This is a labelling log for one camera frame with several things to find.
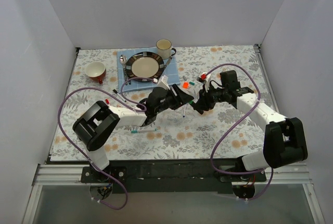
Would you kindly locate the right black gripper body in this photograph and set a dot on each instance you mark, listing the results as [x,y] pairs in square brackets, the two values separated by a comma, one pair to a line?
[207,99]

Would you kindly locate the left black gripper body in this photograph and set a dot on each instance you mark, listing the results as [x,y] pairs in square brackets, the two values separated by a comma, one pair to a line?
[176,97]

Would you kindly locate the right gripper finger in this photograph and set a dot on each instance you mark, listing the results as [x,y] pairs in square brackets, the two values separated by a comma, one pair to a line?
[201,105]
[210,105]

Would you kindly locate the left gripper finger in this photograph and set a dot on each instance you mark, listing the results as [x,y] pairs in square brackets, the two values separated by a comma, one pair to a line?
[178,105]
[180,96]

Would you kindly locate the blue capped white pen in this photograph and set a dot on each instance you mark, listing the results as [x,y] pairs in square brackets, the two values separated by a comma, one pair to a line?
[184,110]

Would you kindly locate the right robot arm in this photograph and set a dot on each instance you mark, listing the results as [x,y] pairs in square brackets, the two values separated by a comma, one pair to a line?
[284,138]

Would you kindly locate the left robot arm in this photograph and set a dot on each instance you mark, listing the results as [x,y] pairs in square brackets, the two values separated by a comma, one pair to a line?
[96,125]

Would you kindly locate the teal ended white pen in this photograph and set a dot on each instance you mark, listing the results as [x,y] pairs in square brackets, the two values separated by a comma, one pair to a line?
[143,130]

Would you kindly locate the floral tablecloth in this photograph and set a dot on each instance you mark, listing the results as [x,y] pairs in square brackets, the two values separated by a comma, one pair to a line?
[222,132]

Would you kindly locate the blue checkered cloth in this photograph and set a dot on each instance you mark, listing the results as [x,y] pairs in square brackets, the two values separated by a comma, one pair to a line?
[136,85]

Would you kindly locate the metal knife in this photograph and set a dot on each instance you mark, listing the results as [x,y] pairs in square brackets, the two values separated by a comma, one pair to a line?
[169,60]

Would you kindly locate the dark rimmed plate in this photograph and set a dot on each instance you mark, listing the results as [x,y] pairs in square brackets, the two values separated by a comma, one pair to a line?
[145,65]

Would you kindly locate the cream enamel mug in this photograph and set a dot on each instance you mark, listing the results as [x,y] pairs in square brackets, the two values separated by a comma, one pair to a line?
[165,49]

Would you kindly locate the metal spoon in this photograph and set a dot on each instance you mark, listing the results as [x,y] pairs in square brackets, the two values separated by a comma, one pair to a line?
[123,61]

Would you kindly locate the red bowl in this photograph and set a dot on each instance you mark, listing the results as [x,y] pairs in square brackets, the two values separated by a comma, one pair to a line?
[96,71]

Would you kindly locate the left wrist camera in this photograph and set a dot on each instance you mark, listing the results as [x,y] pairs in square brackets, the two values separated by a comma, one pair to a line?
[162,82]

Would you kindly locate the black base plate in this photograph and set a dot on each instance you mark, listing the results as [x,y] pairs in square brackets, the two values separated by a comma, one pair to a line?
[168,175]

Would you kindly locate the aluminium frame rail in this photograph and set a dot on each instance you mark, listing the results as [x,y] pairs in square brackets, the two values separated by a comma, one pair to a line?
[58,196]

